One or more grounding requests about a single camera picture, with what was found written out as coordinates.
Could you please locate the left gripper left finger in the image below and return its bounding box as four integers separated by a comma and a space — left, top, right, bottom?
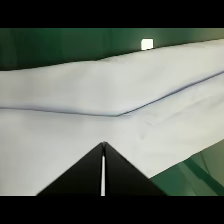
35, 141, 103, 197

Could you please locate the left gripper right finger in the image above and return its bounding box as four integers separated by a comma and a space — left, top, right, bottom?
103, 141, 168, 197

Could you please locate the white shirt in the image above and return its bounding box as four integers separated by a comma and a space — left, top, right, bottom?
0, 38, 224, 197

